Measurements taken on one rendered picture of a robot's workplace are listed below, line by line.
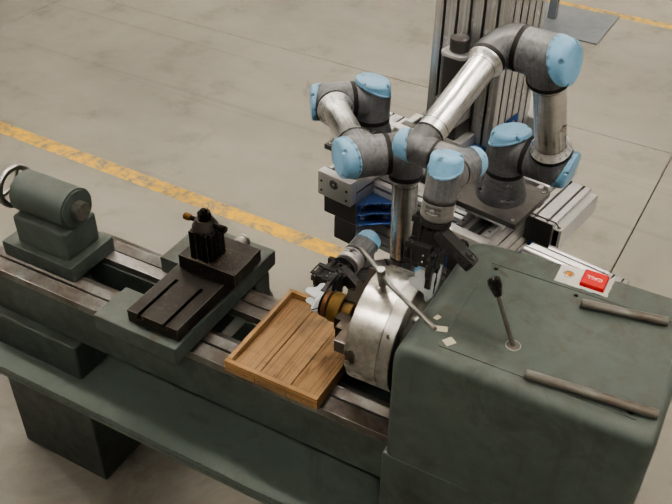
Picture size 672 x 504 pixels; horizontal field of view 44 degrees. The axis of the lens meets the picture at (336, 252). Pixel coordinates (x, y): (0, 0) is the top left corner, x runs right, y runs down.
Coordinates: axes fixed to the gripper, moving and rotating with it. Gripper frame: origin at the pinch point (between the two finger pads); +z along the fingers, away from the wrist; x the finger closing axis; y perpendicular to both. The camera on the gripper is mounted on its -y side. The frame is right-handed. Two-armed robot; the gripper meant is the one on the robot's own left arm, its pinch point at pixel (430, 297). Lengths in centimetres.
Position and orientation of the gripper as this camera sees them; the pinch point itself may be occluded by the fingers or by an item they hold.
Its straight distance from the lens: 198.3
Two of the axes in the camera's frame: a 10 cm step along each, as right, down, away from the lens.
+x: -4.7, 3.7, -8.0
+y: -8.8, -3.0, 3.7
